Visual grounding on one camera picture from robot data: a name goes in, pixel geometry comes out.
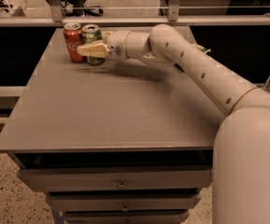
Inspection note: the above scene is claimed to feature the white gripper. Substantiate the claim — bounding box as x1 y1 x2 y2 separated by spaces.
77 30 130 60

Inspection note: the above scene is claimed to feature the green soda can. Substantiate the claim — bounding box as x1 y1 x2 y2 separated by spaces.
82 24 105 66

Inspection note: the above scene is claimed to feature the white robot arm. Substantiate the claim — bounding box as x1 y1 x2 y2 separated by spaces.
78 24 270 224

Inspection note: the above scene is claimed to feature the red coke can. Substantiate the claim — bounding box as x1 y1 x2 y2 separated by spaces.
64 22 84 63

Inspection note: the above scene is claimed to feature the grey metal railing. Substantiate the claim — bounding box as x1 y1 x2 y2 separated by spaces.
0 0 270 27

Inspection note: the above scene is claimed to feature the green chip bag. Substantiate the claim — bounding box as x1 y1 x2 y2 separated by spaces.
191 43 211 54

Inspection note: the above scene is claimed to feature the grey drawer cabinet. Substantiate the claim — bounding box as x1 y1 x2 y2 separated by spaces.
0 26 227 224

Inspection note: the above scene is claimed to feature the top grey drawer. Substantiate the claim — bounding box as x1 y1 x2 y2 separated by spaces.
17 166 212 192

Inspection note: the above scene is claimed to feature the grey drawer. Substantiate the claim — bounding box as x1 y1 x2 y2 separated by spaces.
46 193 201 212
64 210 189 224
17 166 212 192

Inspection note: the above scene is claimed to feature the middle grey drawer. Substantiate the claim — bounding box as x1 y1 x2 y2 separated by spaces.
46 193 201 212

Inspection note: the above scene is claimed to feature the bottom grey drawer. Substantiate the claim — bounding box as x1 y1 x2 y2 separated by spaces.
64 210 189 224

